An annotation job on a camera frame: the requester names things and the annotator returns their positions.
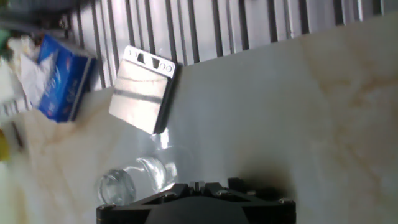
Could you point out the silver digital pocket scale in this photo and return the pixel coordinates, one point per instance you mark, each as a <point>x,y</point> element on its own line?
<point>140,93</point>

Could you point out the blue tissue pack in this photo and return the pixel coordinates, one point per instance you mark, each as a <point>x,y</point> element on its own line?
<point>65,84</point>

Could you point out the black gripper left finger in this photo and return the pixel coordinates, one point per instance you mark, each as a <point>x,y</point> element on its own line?
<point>174,191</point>

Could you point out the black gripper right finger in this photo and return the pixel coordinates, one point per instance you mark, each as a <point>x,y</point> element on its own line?
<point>224,189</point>

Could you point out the clear glass jar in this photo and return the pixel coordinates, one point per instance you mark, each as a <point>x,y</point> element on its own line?
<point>118,186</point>

